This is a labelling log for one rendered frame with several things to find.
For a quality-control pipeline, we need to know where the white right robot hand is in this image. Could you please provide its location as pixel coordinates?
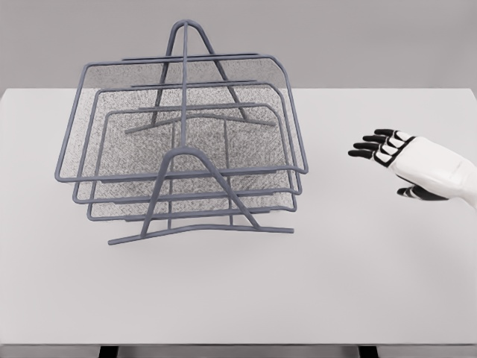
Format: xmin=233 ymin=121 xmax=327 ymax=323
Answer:
xmin=347 ymin=128 xmax=469 ymax=203

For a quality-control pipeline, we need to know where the grey mesh folder tray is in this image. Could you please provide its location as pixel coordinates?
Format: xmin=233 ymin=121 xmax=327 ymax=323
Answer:
xmin=86 ymin=103 xmax=300 ymax=223
xmin=70 ymin=79 xmax=304 ymax=206
xmin=54 ymin=53 xmax=311 ymax=185

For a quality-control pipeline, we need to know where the grey wire tray rack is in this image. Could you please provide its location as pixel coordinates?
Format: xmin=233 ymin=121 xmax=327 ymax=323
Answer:
xmin=107 ymin=20 xmax=295 ymax=247

